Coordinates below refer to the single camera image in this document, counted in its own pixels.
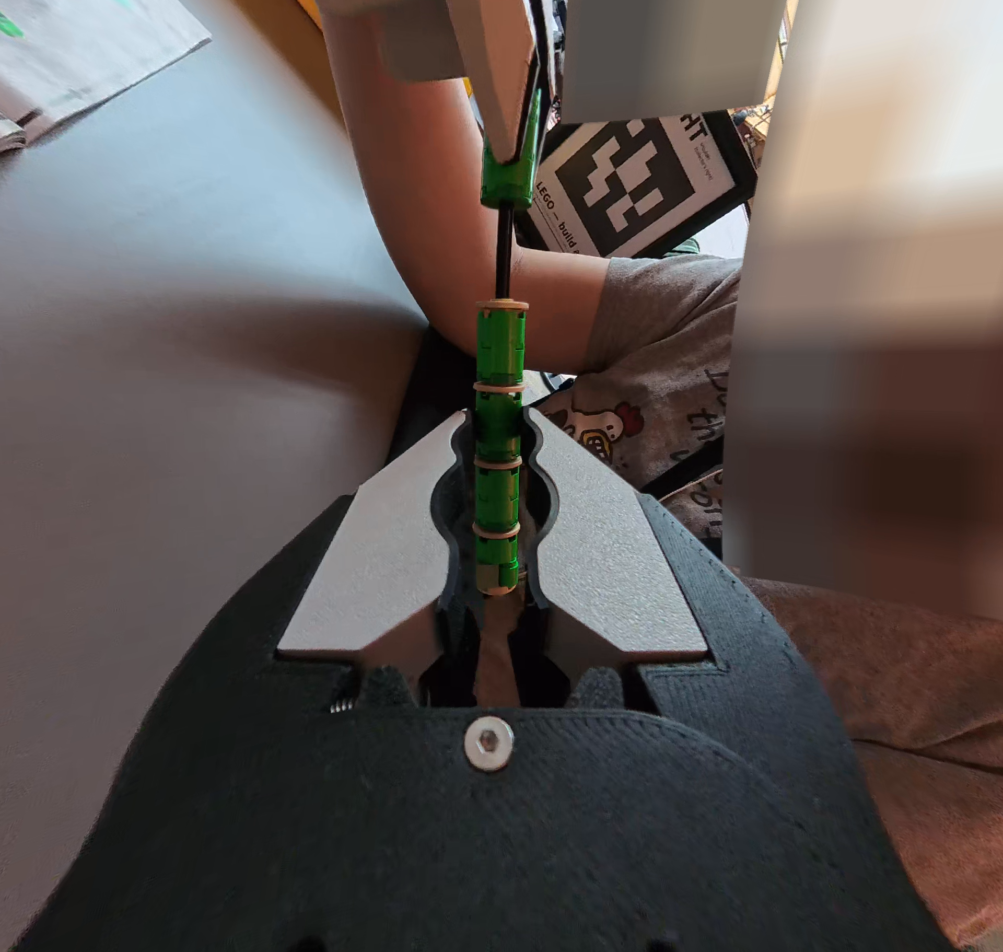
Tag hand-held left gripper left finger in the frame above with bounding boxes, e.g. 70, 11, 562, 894
276, 410, 481, 687

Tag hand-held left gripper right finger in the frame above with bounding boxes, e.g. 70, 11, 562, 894
509, 405, 710, 685

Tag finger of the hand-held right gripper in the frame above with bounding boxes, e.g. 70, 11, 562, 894
376, 0, 551, 167

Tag green cylinder piece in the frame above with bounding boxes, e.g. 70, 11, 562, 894
480, 90, 544, 210

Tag green brick stack tan rings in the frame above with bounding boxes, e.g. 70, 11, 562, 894
472, 299, 529, 597

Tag black axle rod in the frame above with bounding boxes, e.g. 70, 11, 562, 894
496, 203, 516, 301

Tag person's right forearm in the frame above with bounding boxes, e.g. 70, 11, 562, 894
320, 7, 614, 377

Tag black framed marker sign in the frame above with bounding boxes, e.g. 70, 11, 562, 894
527, 109, 759, 261

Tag person's grey printed t-shirt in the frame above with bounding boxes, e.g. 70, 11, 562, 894
541, 254, 743, 557

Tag open instruction booklet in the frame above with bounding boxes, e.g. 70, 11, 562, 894
0, 0, 213, 154

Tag person's brown pants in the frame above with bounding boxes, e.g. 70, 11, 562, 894
740, 576, 1003, 952

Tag black strap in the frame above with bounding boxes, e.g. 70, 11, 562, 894
641, 436, 727, 500

